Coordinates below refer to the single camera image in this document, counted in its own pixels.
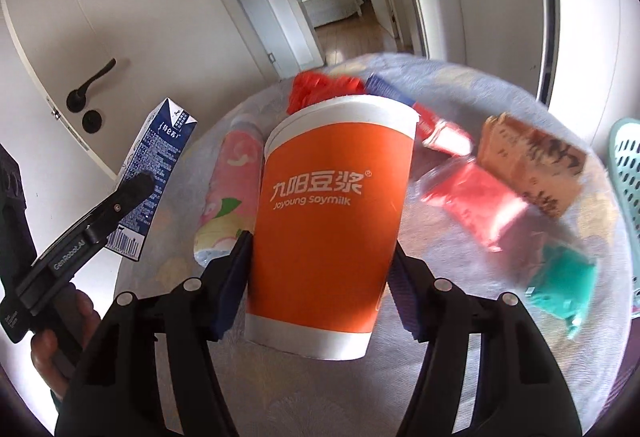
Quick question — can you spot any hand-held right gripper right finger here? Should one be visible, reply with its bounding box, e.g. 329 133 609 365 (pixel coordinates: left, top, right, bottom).
387 242 586 437

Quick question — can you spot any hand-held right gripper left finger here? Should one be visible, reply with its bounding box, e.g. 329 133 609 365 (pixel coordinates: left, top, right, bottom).
54 231 253 437

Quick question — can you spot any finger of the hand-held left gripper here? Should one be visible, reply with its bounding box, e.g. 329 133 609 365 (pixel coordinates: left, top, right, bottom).
85 172 156 249

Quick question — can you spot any blue milk carton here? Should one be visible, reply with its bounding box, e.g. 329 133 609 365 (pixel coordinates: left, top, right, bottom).
104 98 197 261

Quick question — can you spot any orange paper cup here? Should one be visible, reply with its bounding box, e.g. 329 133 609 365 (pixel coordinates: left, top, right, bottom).
244 94 419 361

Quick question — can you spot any person's left hand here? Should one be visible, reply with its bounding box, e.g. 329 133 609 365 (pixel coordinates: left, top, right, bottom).
30 289 103 400

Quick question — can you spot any pink printed bottle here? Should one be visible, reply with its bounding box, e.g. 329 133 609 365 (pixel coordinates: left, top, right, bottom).
194 114 266 268

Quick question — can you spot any teal snack packet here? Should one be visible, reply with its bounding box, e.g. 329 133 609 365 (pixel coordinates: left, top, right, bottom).
525 242 599 339

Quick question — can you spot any blue and red snack packet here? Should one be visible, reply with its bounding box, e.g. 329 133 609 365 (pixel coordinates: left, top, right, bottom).
364 73 474 156

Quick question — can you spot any white door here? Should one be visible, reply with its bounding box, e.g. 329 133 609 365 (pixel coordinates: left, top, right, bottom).
0 0 282 178

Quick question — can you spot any brown snack packet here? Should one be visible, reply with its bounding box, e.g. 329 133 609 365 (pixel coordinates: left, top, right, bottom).
475 113 588 219

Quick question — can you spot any red plastic bag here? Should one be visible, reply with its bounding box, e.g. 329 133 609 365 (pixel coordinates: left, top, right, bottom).
286 72 366 115

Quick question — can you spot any teal plastic basket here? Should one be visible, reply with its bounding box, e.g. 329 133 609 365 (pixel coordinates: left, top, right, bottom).
609 117 640 313

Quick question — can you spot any black door handle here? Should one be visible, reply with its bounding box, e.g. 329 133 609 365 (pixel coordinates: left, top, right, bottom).
66 58 117 110

